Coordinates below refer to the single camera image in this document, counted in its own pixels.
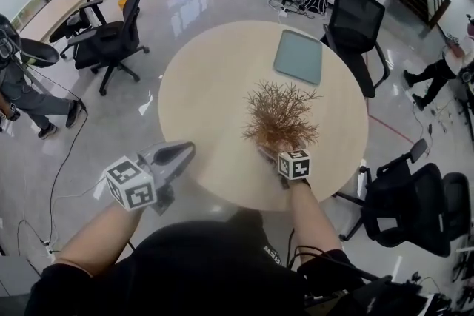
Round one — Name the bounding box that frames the person's left forearm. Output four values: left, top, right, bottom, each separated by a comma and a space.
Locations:
54, 200, 149, 277

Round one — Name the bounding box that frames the black equipment with cables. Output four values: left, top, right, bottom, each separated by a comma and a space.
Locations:
287, 229, 441, 316

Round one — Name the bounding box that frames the black office chair with headrest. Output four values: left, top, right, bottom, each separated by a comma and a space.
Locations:
333, 138, 452, 258

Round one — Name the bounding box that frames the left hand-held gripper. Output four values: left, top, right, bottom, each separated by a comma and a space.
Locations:
103, 141, 196, 216

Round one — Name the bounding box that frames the grey-green tray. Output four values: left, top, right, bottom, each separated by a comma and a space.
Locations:
273, 28, 324, 86

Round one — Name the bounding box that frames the person's right forearm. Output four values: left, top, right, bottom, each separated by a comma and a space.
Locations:
287, 181, 344, 264

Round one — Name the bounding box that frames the brown potted flower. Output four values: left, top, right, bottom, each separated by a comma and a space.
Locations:
241, 79, 322, 159

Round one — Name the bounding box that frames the light wooden desk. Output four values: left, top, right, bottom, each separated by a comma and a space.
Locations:
18, 0, 90, 45

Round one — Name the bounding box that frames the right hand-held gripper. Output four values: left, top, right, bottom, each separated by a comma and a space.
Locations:
257, 146, 312, 190

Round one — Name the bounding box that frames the black round seat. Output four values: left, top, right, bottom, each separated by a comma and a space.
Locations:
19, 38, 61, 68

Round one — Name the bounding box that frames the black high-back office chair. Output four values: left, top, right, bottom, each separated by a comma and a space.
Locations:
49, 0, 151, 97

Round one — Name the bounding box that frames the long black floor cable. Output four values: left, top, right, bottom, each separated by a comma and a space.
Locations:
16, 99, 89, 257

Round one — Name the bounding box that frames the person's black shirt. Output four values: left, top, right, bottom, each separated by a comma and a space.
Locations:
24, 209, 371, 316

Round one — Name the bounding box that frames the black mesh-back office chair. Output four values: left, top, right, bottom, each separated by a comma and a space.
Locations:
320, 0, 392, 99

